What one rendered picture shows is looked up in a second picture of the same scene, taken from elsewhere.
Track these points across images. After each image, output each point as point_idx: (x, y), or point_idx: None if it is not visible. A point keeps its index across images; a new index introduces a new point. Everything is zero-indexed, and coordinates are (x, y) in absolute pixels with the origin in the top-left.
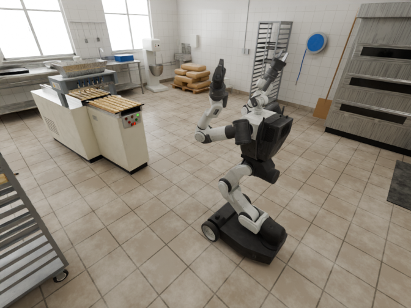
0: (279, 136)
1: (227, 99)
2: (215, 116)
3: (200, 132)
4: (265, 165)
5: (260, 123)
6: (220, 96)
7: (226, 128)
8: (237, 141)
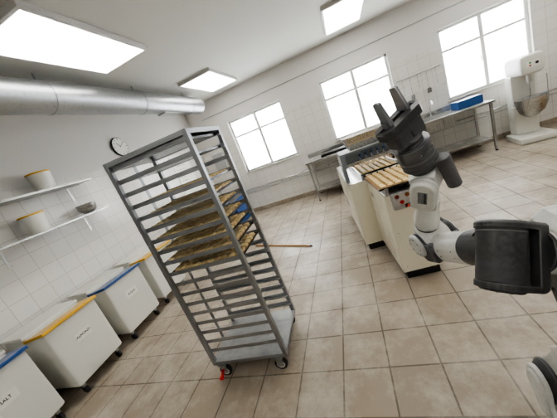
0: None
1: (451, 170)
2: (428, 207)
3: (414, 237)
4: None
5: None
6: (416, 167)
7: (461, 236)
8: (476, 278)
